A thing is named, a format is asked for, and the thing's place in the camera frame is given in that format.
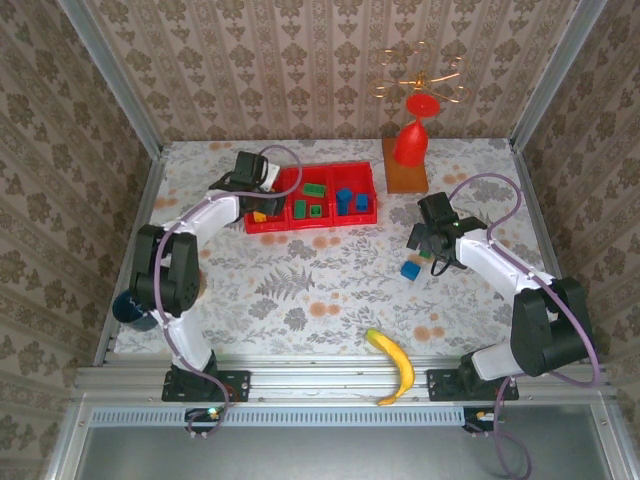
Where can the yellow lego brick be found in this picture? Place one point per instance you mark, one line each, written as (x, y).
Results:
(259, 216)

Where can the long green lego brick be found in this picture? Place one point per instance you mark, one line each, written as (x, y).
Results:
(314, 189)

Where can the small blue lego brick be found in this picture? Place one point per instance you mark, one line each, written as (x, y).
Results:
(342, 200)

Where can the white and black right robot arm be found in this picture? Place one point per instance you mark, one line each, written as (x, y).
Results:
(490, 270)

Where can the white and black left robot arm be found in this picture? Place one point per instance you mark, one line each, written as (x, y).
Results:
(210, 215)

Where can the wooden block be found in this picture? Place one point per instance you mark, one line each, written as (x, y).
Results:
(407, 180)

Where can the red upturned goblet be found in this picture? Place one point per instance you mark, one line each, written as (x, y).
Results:
(410, 145)

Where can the yellow banana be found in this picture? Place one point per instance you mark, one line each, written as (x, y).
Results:
(400, 360)

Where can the dark blue cup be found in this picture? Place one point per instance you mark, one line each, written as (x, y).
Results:
(130, 312)

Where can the small electronics board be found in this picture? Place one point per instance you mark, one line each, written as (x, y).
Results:
(210, 414)
(480, 416)

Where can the grey metal panel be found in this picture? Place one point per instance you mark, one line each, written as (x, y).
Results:
(300, 455)

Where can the aluminium table side rail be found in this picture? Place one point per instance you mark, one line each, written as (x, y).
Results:
(525, 170)
(145, 200)

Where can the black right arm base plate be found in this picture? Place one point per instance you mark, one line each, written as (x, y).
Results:
(440, 385)

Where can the aluminium front rail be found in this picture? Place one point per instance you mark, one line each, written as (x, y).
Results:
(325, 380)

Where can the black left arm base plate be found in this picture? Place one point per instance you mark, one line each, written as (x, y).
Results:
(237, 385)

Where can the aluminium frame post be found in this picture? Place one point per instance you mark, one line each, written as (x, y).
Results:
(550, 75)
(117, 82)

